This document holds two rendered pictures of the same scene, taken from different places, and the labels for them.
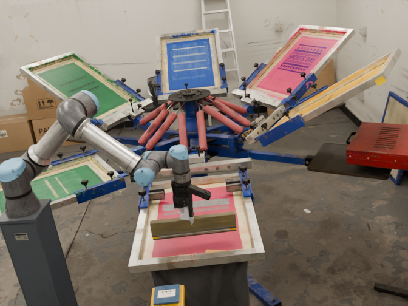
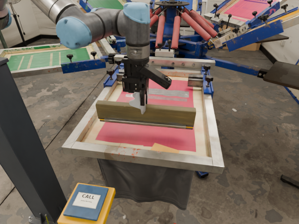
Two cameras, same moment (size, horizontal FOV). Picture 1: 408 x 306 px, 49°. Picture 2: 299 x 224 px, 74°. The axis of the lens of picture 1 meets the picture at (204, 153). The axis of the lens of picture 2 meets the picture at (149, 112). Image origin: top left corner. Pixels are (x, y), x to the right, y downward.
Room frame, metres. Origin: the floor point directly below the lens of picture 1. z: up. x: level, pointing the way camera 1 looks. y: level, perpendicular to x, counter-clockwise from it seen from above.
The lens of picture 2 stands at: (1.10, -0.02, 1.52)
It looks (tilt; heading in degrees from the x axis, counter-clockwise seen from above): 35 degrees down; 8
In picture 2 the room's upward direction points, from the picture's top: straight up
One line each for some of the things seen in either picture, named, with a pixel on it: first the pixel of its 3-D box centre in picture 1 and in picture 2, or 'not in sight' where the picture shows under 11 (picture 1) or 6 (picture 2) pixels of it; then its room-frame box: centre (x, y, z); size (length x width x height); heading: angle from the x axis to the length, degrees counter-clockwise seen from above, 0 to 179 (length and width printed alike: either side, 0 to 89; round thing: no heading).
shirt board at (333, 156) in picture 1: (283, 156); (239, 66); (2.67, -0.52, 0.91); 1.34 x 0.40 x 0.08; 59
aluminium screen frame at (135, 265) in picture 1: (195, 214); (154, 102); (1.96, 0.08, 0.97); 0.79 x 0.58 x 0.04; 179
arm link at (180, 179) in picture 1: (182, 176); (138, 50); (1.72, 0.10, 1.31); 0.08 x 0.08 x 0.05
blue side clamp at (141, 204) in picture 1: (146, 197); (115, 77); (2.21, 0.35, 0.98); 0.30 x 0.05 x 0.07; 179
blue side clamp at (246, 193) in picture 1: (245, 186); (205, 84); (2.20, -0.21, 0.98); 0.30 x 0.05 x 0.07; 179
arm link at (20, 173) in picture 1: (14, 176); not in sight; (1.81, 0.84, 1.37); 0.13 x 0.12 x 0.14; 163
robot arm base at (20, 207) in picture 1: (20, 200); not in sight; (1.80, 0.84, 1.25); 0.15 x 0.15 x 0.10
